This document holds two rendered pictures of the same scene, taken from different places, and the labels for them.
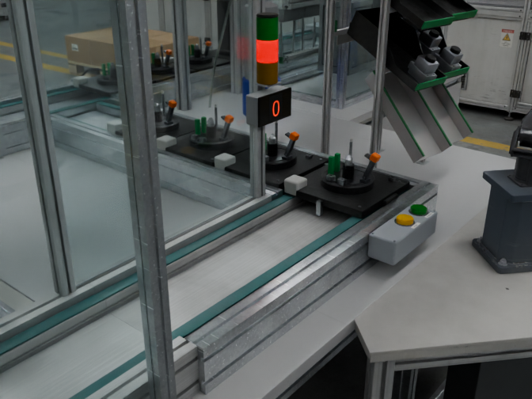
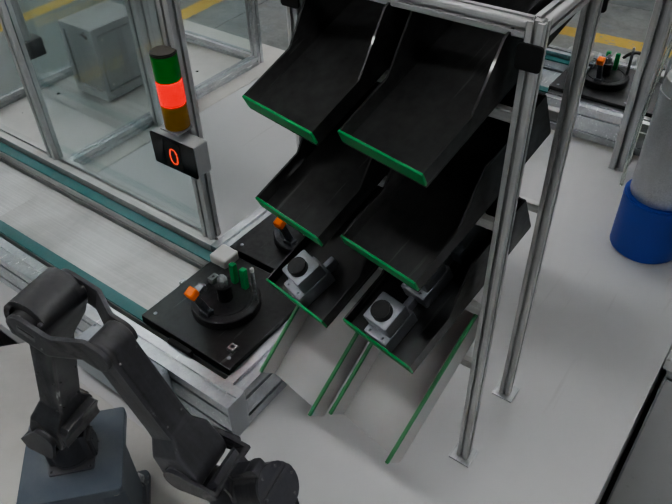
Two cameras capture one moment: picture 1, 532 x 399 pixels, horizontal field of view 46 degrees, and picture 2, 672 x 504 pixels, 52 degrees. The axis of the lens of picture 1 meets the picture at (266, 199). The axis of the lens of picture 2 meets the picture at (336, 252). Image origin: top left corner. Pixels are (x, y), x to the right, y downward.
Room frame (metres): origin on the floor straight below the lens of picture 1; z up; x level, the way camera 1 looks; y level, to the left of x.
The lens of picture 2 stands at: (1.71, -1.19, 1.95)
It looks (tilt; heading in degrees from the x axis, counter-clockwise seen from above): 41 degrees down; 88
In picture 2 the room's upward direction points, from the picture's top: 2 degrees counter-clockwise
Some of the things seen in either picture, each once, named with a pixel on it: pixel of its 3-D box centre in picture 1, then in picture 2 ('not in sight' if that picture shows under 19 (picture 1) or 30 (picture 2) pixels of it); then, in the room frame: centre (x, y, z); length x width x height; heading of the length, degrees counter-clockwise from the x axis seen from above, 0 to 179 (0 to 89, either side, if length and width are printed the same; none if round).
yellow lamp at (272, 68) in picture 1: (267, 71); (175, 114); (1.45, 0.00, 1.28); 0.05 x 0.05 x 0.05
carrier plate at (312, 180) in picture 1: (347, 187); (227, 307); (1.52, -0.21, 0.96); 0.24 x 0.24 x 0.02; 50
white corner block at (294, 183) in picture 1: (295, 185); (225, 259); (1.50, -0.08, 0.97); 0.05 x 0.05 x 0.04; 50
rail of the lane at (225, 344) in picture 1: (336, 262); (85, 311); (1.21, -0.16, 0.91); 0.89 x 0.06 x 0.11; 140
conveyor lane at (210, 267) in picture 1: (267, 243); (141, 262); (1.30, -0.01, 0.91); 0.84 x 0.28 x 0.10; 140
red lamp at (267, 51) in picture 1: (267, 50); (170, 90); (1.45, 0.00, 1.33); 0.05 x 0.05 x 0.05
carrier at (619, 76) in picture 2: not in sight; (606, 66); (2.58, 0.64, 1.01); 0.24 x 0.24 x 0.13; 50
